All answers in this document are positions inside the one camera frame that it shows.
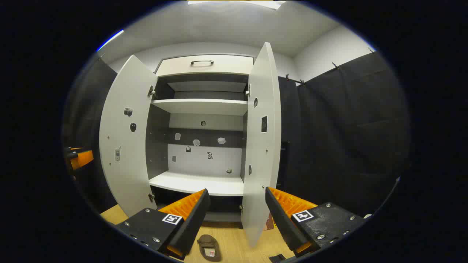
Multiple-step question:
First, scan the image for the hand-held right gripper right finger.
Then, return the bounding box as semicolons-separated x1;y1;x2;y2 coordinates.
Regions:
265;186;366;258

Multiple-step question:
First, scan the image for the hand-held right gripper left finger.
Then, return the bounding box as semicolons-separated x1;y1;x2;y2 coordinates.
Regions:
115;188;211;260

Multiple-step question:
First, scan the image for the brown fuzzy shoe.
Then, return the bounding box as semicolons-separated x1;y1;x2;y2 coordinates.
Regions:
197;235;222;262

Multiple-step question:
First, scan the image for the white shoe cabinet door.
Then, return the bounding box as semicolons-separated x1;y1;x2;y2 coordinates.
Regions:
99;55;158;218
240;41;282;248

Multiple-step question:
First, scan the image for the white shoe cabinet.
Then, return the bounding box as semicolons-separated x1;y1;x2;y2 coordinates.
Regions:
146;54;256;224

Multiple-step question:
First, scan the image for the white cabinet shelf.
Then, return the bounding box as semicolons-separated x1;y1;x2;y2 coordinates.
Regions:
151;99;249;116

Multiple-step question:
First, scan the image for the white cabinet drawer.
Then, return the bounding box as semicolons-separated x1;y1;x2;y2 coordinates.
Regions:
155;55;254;77

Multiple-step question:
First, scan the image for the ceiling light panel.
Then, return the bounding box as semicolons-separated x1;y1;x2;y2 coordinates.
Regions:
96;29;125;52
188;0;286;10

